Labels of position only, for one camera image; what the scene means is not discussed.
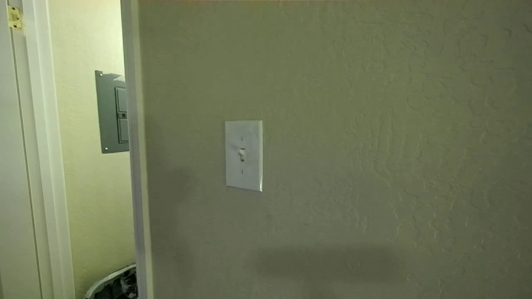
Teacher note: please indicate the white door frame trim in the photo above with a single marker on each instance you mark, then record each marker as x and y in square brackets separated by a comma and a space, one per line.
[46, 166]

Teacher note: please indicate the brass door hinge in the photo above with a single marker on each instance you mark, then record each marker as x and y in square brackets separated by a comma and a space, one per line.
[15, 17]

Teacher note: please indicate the white door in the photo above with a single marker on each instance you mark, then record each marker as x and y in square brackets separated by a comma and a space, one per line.
[13, 193]

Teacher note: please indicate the grey electrical panel box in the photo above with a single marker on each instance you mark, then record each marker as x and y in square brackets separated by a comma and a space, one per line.
[108, 110]

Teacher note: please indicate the white light switch plate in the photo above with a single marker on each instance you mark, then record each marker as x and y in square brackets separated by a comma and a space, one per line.
[251, 171]

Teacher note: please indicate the white wall corner trim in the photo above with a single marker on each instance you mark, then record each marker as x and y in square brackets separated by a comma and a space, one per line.
[138, 166]

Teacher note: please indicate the bin with black bag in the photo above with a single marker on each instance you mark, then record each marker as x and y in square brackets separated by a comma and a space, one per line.
[118, 284]

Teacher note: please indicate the white light switch toggle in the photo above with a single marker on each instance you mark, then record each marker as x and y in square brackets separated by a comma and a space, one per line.
[241, 153]

